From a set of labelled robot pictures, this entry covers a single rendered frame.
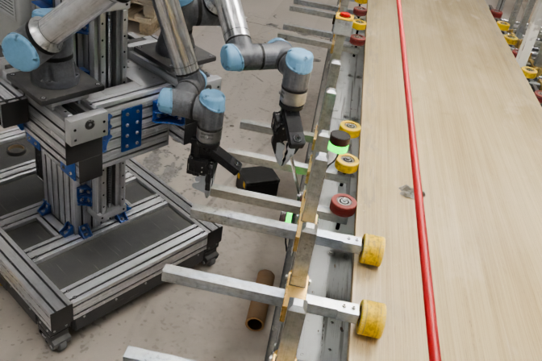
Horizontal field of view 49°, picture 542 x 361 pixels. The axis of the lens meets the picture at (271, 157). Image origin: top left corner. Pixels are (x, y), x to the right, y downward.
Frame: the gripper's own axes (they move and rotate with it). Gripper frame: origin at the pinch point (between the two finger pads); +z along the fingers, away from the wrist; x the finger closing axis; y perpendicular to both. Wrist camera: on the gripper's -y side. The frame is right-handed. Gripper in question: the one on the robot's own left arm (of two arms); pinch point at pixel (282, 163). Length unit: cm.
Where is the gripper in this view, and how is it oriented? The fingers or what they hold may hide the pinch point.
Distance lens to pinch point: 180.4
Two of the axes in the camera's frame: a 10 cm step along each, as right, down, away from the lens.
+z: -1.5, 8.3, 5.4
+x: -9.7, -0.1, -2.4
